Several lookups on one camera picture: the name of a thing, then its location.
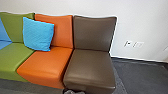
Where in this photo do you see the brown sofa seat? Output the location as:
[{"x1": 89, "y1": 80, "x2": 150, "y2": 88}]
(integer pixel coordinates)
[{"x1": 63, "y1": 14, "x2": 118, "y2": 94}]

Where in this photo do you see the orange sofa seat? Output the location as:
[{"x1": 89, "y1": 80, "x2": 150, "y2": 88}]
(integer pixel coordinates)
[{"x1": 16, "y1": 13, "x2": 74, "y2": 90}]

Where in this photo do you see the white socket with dark centre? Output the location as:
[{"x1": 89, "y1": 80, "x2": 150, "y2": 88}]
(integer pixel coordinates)
[{"x1": 124, "y1": 40, "x2": 134, "y2": 48}]

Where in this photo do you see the blue cushion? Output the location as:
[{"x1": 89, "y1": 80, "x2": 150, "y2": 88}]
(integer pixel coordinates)
[{"x1": 22, "y1": 16, "x2": 55, "y2": 52}]

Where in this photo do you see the blue sofa seat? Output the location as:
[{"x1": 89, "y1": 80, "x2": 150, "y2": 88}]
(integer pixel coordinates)
[{"x1": 0, "y1": 18, "x2": 13, "y2": 51}]

